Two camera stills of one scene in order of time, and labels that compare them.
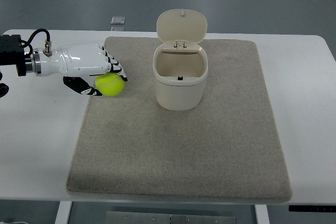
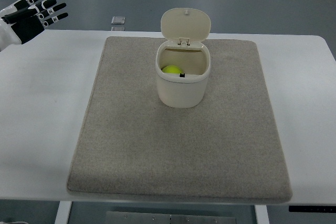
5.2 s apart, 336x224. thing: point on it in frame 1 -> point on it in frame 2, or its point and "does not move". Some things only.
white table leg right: [261, 214] does not move
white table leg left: [63, 212] does not move
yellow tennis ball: [110, 84] -> [171, 69]
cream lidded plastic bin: [180, 65] does not move
